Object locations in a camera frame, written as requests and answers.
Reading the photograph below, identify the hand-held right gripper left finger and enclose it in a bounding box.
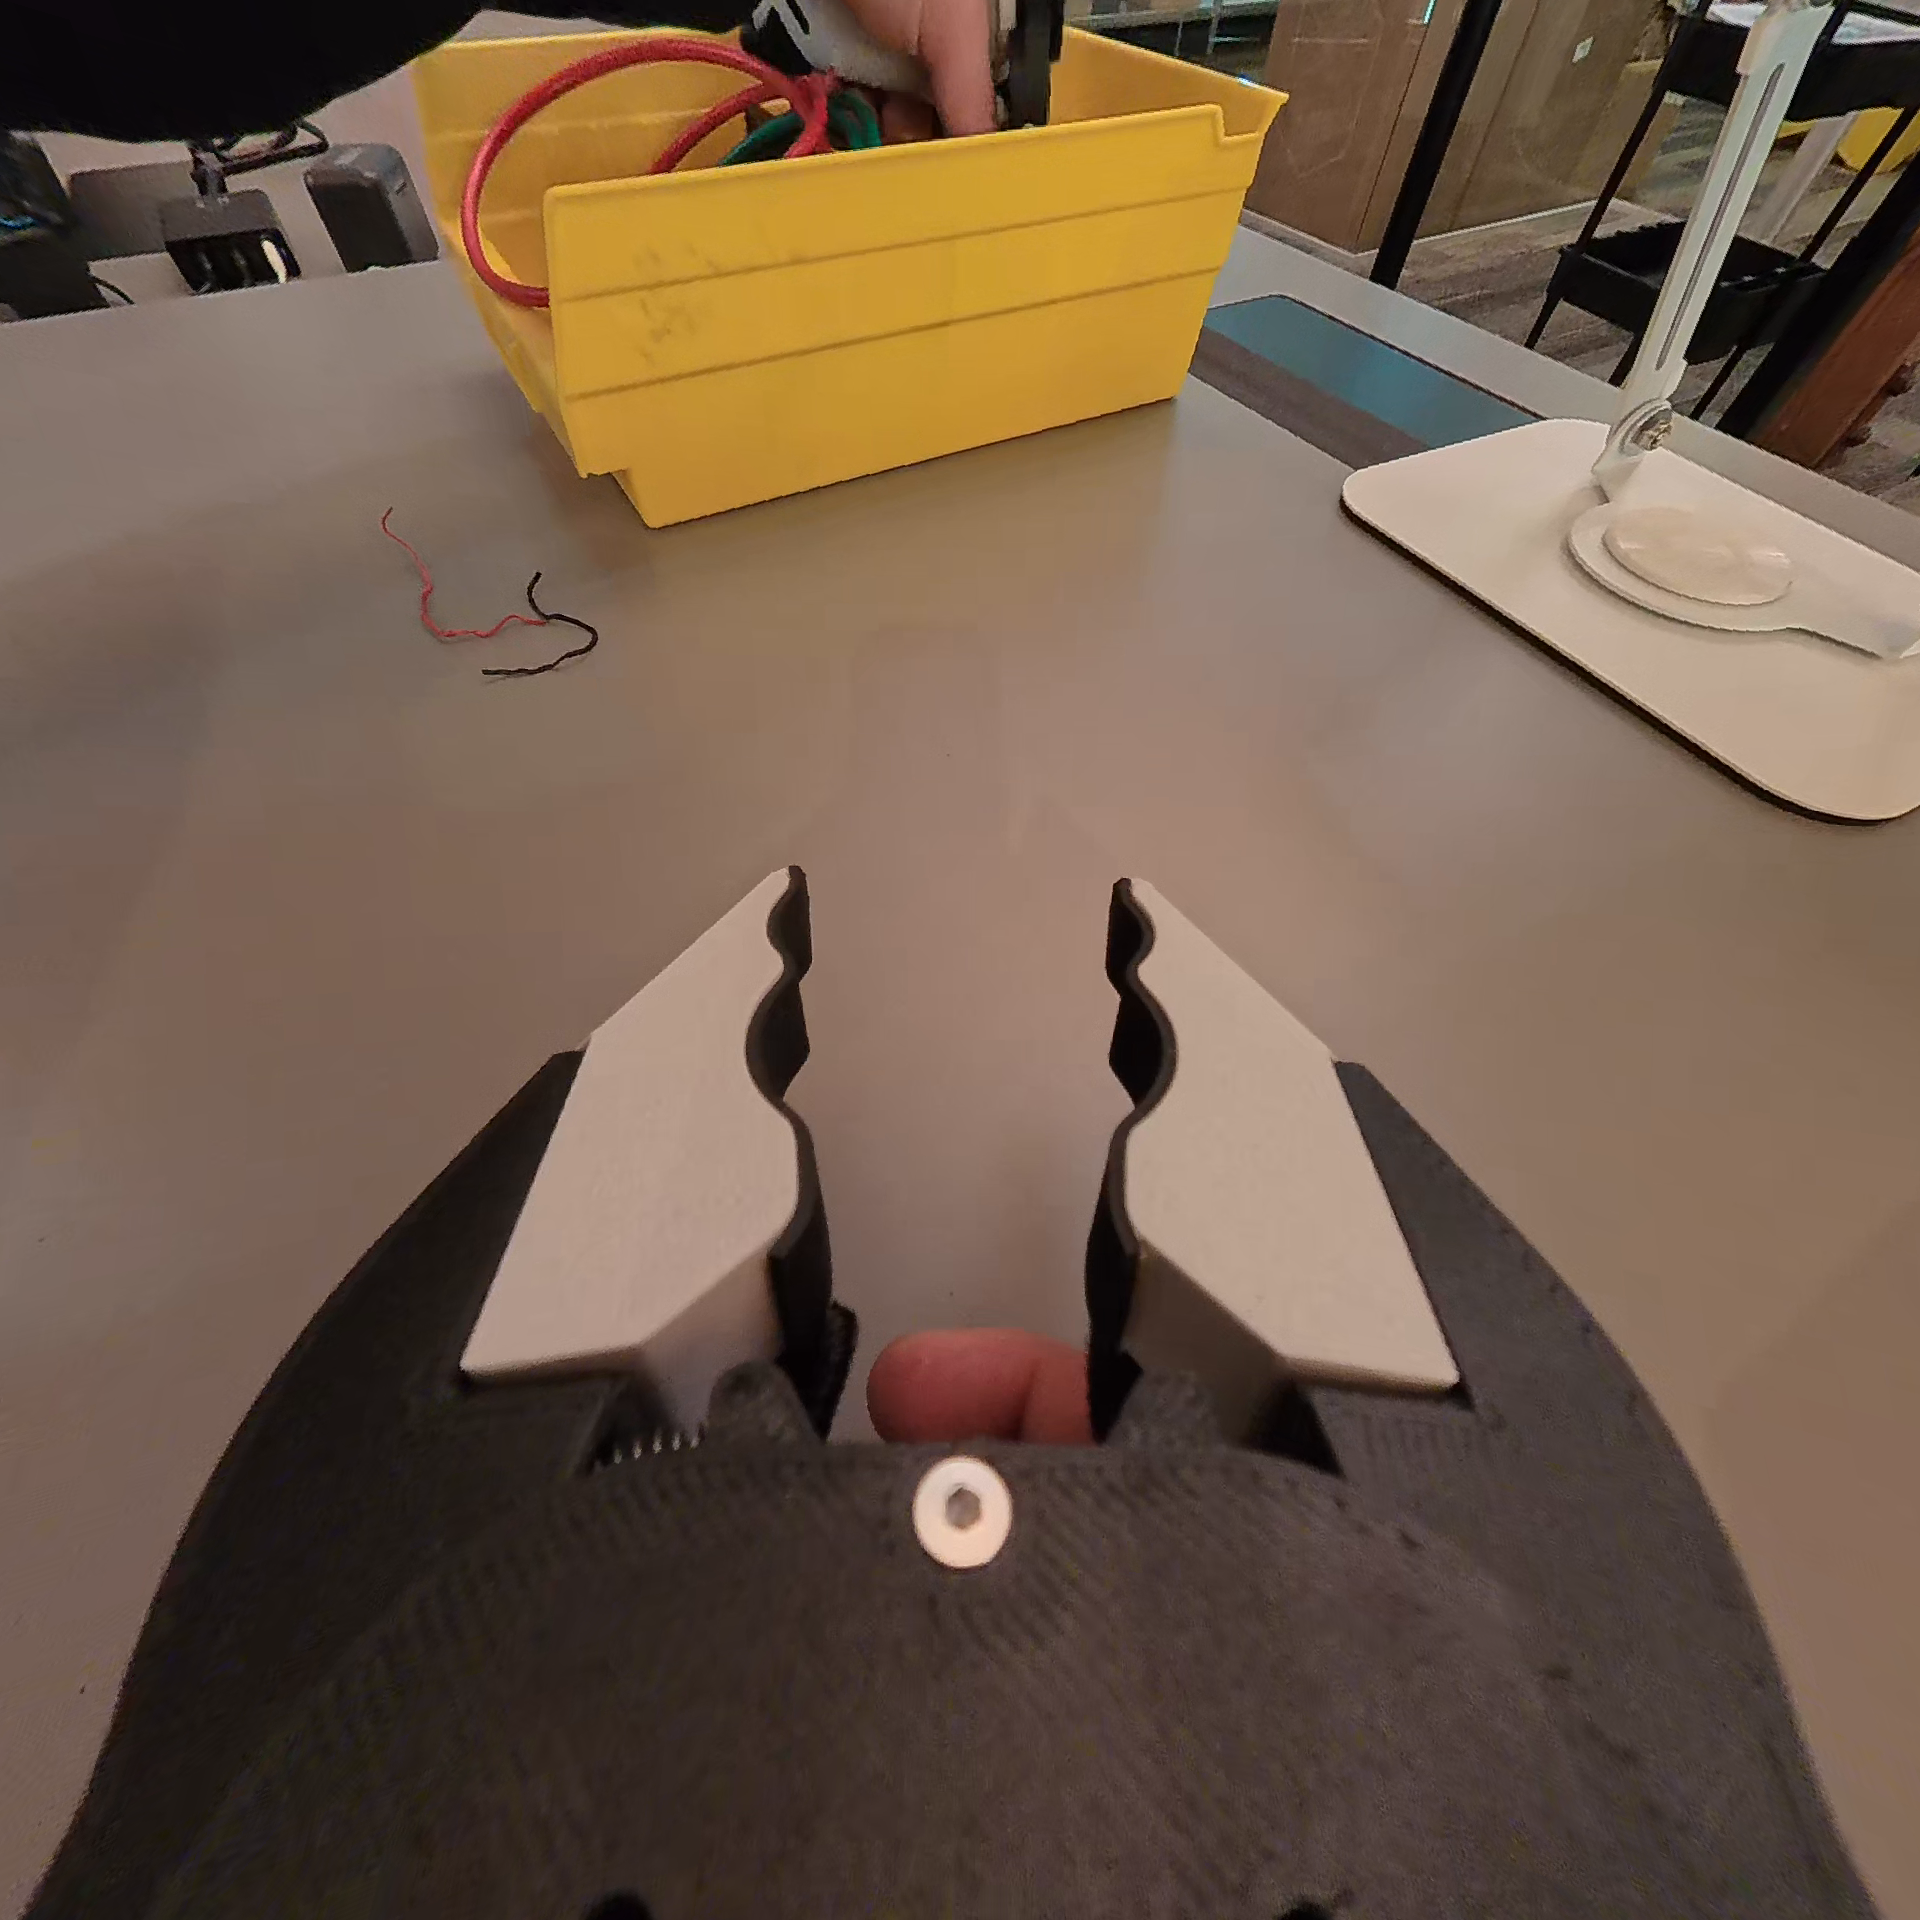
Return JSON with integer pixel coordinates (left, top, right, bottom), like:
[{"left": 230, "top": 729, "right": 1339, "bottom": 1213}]
[{"left": 460, "top": 863, "right": 837, "bottom": 1425}]

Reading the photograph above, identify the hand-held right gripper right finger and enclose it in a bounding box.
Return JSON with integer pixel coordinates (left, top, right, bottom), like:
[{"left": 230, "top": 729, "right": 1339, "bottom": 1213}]
[{"left": 1087, "top": 877, "right": 1463, "bottom": 1443}]

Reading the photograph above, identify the green ethernet cable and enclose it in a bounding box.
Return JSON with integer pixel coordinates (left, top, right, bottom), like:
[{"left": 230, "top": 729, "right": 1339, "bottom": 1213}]
[{"left": 718, "top": 89, "right": 890, "bottom": 166}]

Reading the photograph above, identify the yellow plastic bin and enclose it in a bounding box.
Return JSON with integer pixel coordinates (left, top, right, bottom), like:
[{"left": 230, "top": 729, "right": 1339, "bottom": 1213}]
[{"left": 412, "top": 26, "right": 1292, "bottom": 529}]

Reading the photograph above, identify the red ethernet cable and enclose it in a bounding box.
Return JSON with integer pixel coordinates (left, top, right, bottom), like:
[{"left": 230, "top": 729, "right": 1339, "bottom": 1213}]
[{"left": 460, "top": 39, "right": 846, "bottom": 311}]

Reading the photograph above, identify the person's left forearm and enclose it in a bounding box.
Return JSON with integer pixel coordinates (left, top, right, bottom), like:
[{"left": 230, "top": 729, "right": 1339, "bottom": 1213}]
[{"left": 0, "top": 0, "right": 935, "bottom": 145}]

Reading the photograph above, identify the person's left hand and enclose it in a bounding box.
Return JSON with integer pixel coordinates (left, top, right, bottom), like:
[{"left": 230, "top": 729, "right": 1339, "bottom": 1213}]
[{"left": 854, "top": 0, "right": 1004, "bottom": 142}]

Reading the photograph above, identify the person's right hand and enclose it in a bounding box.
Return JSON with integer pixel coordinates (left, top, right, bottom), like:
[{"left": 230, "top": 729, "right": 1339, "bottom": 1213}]
[{"left": 864, "top": 1327, "right": 1095, "bottom": 1451}]

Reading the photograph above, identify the stack of cardboard boxes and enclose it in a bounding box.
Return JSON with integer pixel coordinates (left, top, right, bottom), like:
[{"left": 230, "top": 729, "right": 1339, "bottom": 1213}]
[{"left": 1242, "top": 0, "right": 1660, "bottom": 254}]

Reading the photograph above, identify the black vertical pole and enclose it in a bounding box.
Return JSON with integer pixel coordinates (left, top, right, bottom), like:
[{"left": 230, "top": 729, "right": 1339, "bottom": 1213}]
[{"left": 1367, "top": 0, "right": 1507, "bottom": 290}]

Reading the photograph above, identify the dark pad with teal face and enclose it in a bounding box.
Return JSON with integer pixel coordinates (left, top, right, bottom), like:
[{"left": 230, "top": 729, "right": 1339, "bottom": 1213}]
[{"left": 1188, "top": 290, "right": 1543, "bottom": 471}]

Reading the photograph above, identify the black twist tie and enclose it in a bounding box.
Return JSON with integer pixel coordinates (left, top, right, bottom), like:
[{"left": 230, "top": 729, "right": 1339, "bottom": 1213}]
[{"left": 480, "top": 569, "right": 603, "bottom": 680}]

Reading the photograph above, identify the red twist tie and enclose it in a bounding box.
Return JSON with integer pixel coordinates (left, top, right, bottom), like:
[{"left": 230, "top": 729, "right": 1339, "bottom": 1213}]
[{"left": 376, "top": 504, "right": 528, "bottom": 647}]

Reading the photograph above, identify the black utility cart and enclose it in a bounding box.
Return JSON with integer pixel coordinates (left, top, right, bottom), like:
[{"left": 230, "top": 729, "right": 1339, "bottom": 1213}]
[{"left": 1525, "top": 0, "right": 1920, "bottom": 437}]

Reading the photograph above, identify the black power brick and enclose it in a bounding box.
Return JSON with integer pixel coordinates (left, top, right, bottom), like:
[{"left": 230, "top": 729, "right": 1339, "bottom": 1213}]
[{"left": 304, "top": 142, "right": 440, "bottom": 277}]

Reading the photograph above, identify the white document stand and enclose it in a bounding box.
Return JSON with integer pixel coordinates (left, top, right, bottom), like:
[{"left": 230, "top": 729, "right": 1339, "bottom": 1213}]
[{"left": 1339, "top": 0, "right": 1920, "bottom": 827}]

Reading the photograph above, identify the black charging hub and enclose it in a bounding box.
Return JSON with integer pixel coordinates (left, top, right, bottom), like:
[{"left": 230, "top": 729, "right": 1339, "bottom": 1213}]
[{"left": 159, "top": 184, "right": 304, "bottom": 297}]

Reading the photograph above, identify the wooden pillar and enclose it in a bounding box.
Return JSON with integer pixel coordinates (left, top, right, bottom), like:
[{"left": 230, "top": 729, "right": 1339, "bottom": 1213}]
[{"left": 1768, "top": 240, "right": 1920, "bottom": 471}]

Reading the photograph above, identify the dark electronic device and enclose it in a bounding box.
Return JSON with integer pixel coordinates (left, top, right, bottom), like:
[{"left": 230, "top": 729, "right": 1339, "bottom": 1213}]
[{"left": 0, "top": 131, "right": 138, "bottom": 319}]

